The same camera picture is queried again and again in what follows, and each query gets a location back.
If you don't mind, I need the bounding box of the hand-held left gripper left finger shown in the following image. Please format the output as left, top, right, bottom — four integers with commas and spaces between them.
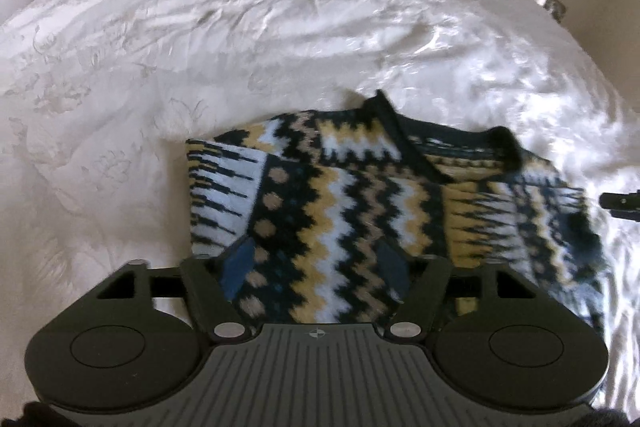
94, 238, 258, 344

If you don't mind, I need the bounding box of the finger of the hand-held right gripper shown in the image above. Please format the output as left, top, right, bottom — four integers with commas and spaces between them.
601, 190, 640, 223

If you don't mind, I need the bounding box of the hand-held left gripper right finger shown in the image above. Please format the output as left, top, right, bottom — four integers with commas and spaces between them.
376, 241, 547, 341

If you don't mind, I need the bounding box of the zigzag patterned knit sweater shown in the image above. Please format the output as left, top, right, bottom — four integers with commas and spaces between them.
184, 90, 608, 333

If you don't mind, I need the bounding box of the white floral bedspread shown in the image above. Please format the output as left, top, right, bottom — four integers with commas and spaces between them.
0, 0, 640, 410

